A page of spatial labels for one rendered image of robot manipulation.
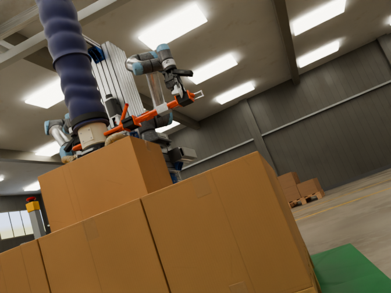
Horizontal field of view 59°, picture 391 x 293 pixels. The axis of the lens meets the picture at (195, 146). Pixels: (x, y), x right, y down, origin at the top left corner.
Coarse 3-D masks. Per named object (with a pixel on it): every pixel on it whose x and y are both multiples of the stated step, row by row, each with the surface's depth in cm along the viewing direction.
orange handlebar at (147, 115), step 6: (192, 96) 190; (174, 102) 192; (144, 114) 196; (150, 114) 195; (156, 114) 199; (138, 120) 198; (144, 120) 201; (120, 126) 200; (108, 132) 202; (78, 150) 212
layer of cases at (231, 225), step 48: (192, 192) 106; (240, 192) 102; (48, 240) 117; (96, 240) 112; (144, 240) 108; (192, 240) 104; (240, 240) 100; (288, 240) 97; (0, 288) 120; (48, 288) 115; (96, 288) 110; (144, 288) 106; (192, 288) 102; (240, 288) 99; (288, 288) 95
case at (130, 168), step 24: (120, 144) 180; (144, 144) 193; (72, 168) 186; (96, 168) 182; (120, 168) 178; (144, 168) 180; (48, 192) 189; (72, 192) 185; (96, 192) 181; (120, 192) 176; (144, 192) 173; (48, 216) 187; (72, 216) 183
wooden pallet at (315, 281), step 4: (304, 244) 175; (304, 248) 156; (308, 252) 186; (308, 256) 156; (308, 260) 134; (308, 264) 123; (312, 264) 177; (312, 268) 145; (312, 272) 126; (312, 276) 111; (312, 280) 101; (316, 280) 133; (312, 284) 96; (316, 284) 132; (308, 288) 94; (312, 288) 93; (316, 288) 100; (320, 288) 134; (296, 292) 94; (300, 292) 94; (304, 292) 94; (308, 292) 94; (312, 292) 93; (316, 292) 93; (320, 292) 132
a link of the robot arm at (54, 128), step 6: (48, 120) 281; (54, 120) 282; (60, 120) 284; (48, 126) 276; (54, 126) 275; (60, 126) 278; (48, 132) 277; (54, 132) 272; (60, 132) 270; (60, 138) 264; (66, 138) 264; (60, 144) 262; (66, 144) 255; (60, 150) 254
